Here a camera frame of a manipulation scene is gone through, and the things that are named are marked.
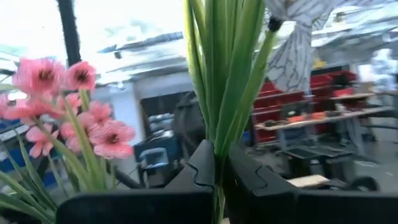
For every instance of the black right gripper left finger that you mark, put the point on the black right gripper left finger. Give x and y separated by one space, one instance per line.
174 205

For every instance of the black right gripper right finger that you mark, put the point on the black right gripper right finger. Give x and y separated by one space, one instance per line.
280 205

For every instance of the pink artificial flower spray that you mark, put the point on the pink artificial flower spray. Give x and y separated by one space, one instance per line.
112 140

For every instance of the white veined artificial flower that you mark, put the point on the white veined artificial flower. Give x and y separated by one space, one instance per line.
224 77

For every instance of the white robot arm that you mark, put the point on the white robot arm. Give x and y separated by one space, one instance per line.
384 68

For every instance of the blue teach pendant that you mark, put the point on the blue teach pendant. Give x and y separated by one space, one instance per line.
154 158

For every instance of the wooden top workbench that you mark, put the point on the wooden top workbench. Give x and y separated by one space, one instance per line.
311 119

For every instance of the black diagonal frame brace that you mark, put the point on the black diagonal frame brace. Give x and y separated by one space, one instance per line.
127 182

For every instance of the black frame post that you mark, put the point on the black frame post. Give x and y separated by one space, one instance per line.
70 31

